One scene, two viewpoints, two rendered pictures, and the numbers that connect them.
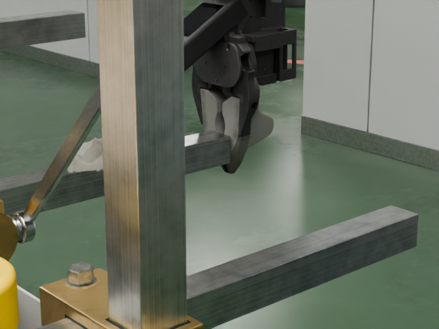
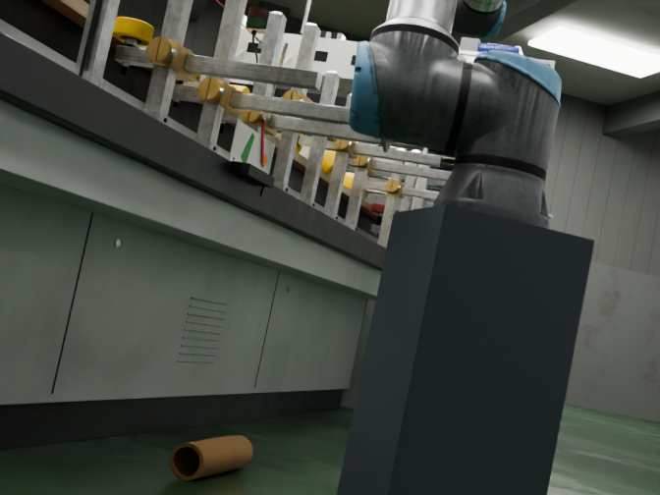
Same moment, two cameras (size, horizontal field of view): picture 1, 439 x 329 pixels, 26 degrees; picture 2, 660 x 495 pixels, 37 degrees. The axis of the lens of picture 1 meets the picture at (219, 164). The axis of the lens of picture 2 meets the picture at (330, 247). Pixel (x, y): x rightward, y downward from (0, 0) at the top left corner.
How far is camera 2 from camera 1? 211 cm
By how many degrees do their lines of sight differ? 61
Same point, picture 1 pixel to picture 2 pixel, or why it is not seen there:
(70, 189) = (304, 125)
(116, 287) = not seen: hidden behind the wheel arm
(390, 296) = not seen: outside the picture
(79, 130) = not seen: hidden behind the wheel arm
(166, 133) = (229, 26)
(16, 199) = (283, 121)
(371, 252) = (322, 113)
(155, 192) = (222, 40)
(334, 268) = (303, 111)
